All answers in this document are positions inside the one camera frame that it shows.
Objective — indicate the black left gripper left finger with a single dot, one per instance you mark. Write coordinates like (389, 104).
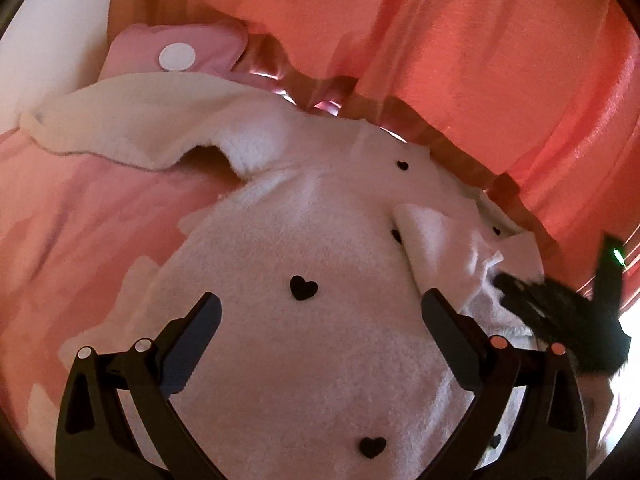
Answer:
(93, 437)

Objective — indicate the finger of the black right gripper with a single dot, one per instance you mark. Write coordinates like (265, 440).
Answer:
(545, 307)

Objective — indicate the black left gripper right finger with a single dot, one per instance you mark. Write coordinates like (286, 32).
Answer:
(548, 439)

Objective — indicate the white sweater with black hearts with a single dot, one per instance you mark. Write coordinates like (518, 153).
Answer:
(322, 367)

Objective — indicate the pink fleece bed blanket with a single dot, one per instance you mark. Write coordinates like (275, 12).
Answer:
(81, 240)

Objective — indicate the orange red curtain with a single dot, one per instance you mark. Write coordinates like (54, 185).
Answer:
(536, 101)

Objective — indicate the pink pillow with white dot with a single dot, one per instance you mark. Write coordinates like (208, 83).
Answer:
(194, 60)

